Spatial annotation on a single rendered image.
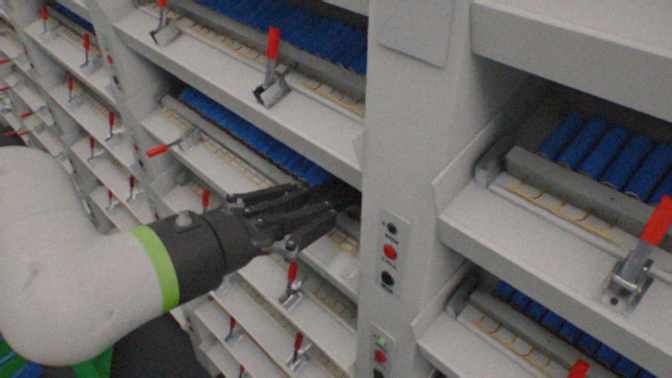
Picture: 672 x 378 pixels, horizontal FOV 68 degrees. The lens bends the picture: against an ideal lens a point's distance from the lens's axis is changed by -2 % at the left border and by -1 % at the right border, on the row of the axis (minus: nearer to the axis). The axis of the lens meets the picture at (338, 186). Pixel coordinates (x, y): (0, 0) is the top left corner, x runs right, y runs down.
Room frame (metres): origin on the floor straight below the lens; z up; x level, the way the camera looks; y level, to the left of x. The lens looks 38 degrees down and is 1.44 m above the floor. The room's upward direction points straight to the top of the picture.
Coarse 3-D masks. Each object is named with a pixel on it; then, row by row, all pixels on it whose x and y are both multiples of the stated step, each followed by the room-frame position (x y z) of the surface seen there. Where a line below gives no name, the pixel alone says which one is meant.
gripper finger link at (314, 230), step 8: (320, 216) 0.46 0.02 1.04; (328, 216) 0.46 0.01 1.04; (336, 216) 0.47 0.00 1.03; (312, 224) 0.44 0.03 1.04; (320, 224) 0.44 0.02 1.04; (328, 224) 0.45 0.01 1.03; (296, 232) 0.42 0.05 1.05; (304, 232) 0.42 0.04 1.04; (312, 232) 0.43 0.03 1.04; (320, 232) 0.44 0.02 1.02; (328, 232) 0.45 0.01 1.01; (288, 240) 0.40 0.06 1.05; (296, 240) 0.40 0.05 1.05; (304, 240) 0.42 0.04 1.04; (312, 240) 0.43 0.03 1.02; (288, 248) 0.39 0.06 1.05; (304, 248) 0.42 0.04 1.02; (296, 256) 0.40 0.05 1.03
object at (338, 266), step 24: (168, 72) 0.91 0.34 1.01; (144, 96) 0.87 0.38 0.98; (144, 120) 0.85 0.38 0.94; (168, 120) 0.83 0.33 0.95; (192, 168) 0.72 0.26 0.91; (216, 168) 0.68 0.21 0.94; (240, 168) 0.67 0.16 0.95; (240, 192) 0.62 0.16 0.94; (336, 240) 0.50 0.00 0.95; (312, 264) 0.49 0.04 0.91; (336, 264) 0.47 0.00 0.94
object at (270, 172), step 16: (176, 112) 0.83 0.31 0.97; (192, 112) 0.81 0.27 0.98; (208, 128) 0.75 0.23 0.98; (224, 144) 0.71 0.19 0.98; (240, 144) 0.70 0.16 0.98; (256, 160) 0.66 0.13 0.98; (272, 176) 0.62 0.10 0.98; (288, 176) 0.61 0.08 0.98; (336, 224) 0.51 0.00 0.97; (352, 224) 0.50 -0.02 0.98
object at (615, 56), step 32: (480, 0) 0.35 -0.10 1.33; (512, 0) 0.34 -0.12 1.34; (544, 0) 0.33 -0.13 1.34; (576, 0) 0.32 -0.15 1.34; (608, 0) 0.31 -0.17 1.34; (640, 0) 0.31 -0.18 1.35; (480, 32) 0.35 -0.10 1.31; (512, 32) 0.33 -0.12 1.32; (544, 32) 0.31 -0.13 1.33; (576, 32) 0.29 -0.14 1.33; (608, 32) 0.29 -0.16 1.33; (640, 32) 0.28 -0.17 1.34; (512, 64) 0.33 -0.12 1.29; (544, 64) 0.31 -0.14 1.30; (576, 64) 0.30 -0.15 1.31; (608, 64) 0.28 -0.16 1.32; (640, 64) 0.27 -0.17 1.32; (608, 96) 0.28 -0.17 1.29; (640, 96) 0.27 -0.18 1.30
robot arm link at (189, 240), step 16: (160, 224) 0.37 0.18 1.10; (176, 224) 0.37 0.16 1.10; (192, 224) 0.37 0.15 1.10; (208, 224) 0.38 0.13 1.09; (160, 240) 0.34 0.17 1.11; (176, 240) 0.35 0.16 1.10; (192, 240) 0.36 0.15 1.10; (208, 240) 0.36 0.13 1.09; (176, 256) 0.33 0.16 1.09; (192, 256) 0.34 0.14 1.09; (208, 256) 0.35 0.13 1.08; (176, 272) 0.32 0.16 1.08; (192, 272) 0.33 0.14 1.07; (208, 272) 0.34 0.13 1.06; (224, 272) 0.35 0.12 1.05; (192, 288) 0.33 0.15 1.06; (208, 288) 0.34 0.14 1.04
